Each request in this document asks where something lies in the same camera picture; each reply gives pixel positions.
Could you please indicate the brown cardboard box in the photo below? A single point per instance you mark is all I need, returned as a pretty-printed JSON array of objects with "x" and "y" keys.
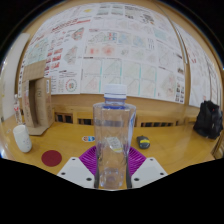
[{"x": 41, "y": 100}]

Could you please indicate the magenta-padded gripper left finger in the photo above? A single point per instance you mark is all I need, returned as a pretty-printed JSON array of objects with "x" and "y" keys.
[{"x": 76, "y": 170}]

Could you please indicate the clear plastic water bottle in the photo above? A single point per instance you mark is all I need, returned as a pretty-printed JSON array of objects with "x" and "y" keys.
[{"x": 113, "y": 120}]

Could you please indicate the round blue red sticker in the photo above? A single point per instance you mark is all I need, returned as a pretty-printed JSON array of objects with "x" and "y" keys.
[{"x": 88, "y": 138}]

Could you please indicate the group of wall posters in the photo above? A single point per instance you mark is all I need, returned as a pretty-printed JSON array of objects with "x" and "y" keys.
[{"x": 116, "y": 46}]

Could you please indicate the small black yellow device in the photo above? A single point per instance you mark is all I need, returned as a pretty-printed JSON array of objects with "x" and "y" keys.
[{"x": 143, "y": 142}]

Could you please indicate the black bag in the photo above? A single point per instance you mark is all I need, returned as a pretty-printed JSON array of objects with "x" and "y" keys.
[{"x": 208, "y": 120}]

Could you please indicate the white rectangular card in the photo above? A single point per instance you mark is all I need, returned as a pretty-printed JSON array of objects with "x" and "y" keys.
[{"x": 115, "y": 144}]

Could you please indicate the white ceramic cup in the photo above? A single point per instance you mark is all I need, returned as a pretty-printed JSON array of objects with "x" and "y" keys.
[{"x": 22, "y": 139}]

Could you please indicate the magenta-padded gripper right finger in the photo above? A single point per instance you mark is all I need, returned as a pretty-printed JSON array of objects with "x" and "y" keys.
[{"x": 148, "y": 170}]

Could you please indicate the flat round red coaster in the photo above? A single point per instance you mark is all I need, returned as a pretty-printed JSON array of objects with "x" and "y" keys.
[{"x": 51, "y": 158}]

